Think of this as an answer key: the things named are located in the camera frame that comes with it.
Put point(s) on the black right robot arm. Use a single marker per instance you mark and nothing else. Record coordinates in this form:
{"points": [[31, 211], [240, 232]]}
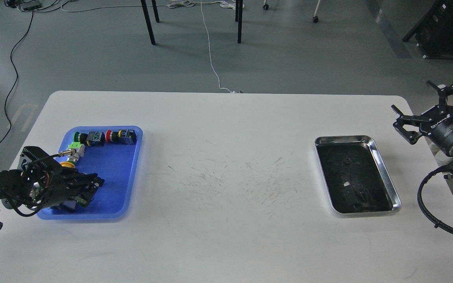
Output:
{"points": [[410, 127]]}

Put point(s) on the black power strip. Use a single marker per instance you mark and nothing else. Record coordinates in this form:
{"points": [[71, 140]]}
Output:
{"points": [[29, 5]]}

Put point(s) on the black table leg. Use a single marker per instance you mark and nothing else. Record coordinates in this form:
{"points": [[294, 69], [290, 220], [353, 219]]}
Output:
{"points": [[239, 6], [155, 11], [148, 22]]}

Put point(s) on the silver metal tray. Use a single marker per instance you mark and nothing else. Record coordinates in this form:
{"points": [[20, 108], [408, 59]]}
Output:
{"points": [[362, 188]]}

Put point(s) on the white cloth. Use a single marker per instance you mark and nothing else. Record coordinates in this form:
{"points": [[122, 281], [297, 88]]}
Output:
{"points": [[440, 157]]}

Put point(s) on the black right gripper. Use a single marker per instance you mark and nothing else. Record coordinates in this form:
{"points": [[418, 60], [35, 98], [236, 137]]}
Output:
{"points": [[448, 129]]}

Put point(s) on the black cabinet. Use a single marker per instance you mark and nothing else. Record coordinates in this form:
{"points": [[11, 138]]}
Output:
{"points": [[434, 31]]}

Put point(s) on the green white selector switch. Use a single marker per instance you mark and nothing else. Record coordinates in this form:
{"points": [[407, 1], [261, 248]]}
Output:
{"points": [[78, 151]]}

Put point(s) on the green push button switch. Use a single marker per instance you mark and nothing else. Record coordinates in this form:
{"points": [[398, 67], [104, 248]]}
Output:
{"points": [[93, 138]]}

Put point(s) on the red push button switch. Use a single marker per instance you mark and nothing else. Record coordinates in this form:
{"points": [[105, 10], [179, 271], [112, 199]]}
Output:
{"points": [[123, 137]]}

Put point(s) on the blue plastic tray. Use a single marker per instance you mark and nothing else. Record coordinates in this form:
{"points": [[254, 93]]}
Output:
{"points": [[116, 164]]}

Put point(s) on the yellow push button switch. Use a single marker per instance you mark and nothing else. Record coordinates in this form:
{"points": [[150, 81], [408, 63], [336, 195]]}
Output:
{"points": [[68, 164]]}

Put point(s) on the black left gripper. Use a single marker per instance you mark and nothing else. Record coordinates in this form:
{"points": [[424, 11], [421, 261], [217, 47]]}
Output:
{"points": [[49, 183]]}

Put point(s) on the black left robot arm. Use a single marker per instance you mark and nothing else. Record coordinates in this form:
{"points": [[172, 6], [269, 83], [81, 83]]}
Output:
{"points": [[12, 188]]}

